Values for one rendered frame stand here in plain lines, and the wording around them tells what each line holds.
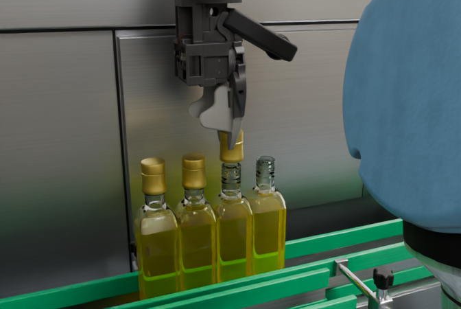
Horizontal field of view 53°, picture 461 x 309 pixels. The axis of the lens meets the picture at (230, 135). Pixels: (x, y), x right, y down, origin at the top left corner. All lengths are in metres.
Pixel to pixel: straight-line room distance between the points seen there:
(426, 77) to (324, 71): 0.69
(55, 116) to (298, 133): 0.42
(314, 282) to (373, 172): 0.59
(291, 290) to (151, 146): 0.32
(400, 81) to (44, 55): 0.63
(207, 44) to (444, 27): 0.45
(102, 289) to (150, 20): 0.42
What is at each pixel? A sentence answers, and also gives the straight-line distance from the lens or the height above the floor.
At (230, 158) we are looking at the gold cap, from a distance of 0.67.
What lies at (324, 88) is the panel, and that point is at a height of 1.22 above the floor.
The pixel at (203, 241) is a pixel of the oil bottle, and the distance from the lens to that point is 0.70.
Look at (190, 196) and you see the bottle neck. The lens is 0.68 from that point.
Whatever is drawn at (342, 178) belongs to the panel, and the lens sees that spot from 0.96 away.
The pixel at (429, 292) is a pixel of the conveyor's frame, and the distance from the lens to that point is 0.96.
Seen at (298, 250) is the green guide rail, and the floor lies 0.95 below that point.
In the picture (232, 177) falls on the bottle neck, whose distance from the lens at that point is 0.69.
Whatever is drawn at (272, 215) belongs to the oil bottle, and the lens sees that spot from 0.73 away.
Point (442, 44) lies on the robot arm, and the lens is 0.18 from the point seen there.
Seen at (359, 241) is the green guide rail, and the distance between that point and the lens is 0.93.
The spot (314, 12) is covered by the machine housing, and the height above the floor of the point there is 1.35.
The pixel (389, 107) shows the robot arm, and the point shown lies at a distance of 0.20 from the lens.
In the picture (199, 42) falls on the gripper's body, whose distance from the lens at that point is 0.62.
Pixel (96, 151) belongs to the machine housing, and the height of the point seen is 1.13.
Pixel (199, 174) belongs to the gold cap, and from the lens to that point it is 0.66.
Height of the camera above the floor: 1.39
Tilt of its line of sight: 18 degrees down
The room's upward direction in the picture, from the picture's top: straight up
